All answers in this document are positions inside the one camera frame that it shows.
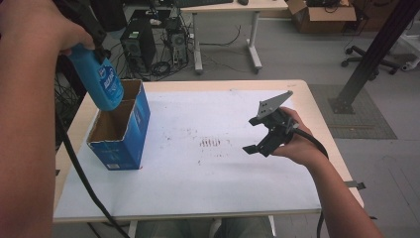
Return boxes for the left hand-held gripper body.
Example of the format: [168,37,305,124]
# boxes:
[53,0,107,51]

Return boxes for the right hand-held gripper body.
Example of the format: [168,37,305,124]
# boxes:
[256,89,300,158]

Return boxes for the blue plastic bottle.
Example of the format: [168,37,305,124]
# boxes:
[67,43,125,112]

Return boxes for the blue cardboard box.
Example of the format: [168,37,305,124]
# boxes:
[86,78,152,172]

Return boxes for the person's right hand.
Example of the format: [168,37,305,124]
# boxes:
[270,106,328,168]

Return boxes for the person's left hand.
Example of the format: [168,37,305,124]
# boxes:
[0,0,96,67]

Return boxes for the black computer tower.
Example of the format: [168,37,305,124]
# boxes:
[119,18,157,73]

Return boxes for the white table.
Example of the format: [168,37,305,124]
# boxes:
[52,89,323,221]

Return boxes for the grey computer tower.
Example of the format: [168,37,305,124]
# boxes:
[164,18,189,65]

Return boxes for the grey floor mat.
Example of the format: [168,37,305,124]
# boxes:
[308,83,397,140]

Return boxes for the person's grey trousers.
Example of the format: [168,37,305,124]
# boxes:
[135,216,275,238]

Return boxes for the black office chair base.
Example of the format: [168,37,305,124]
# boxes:
[341,45,400,81]

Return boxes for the black keyboard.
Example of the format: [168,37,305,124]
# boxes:
[174,0,234,8]

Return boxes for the wooden desk with white legs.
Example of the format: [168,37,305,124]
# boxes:
[179,0,290,74]

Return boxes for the open brown cardboard box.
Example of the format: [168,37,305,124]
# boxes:
[286,0,358,34]

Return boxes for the right hand-held gripper black cable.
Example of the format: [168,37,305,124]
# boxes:
[291,128,330,238]

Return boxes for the hand-held gripper black cable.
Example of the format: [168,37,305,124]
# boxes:
[53,56,132,238]
[291,128,330,238]

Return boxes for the black floor cable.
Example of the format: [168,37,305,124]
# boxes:
[199,24,242,48]

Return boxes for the grey strap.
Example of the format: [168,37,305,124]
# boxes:
[343,180,367,191]

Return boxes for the black metal stand post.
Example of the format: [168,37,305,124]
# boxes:
[328,0,420,115]

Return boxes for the left hand-held gripper black cable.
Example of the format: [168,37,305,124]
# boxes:
[53,56,132,238]

